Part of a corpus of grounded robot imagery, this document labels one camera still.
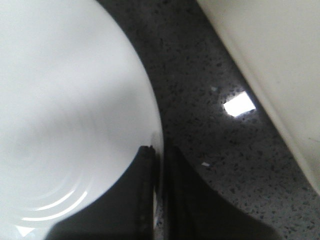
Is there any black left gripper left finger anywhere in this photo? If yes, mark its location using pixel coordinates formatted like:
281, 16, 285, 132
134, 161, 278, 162
46, 146, 156, 240

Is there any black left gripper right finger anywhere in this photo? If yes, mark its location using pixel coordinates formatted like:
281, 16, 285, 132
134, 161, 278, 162
164, 144, 281, 240

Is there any white round plate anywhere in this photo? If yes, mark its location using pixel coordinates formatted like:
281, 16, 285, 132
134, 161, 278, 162
0, 0, 164, 240

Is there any cream rabbit print tray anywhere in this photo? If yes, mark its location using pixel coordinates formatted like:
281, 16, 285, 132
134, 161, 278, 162
198, 0, 320, 192

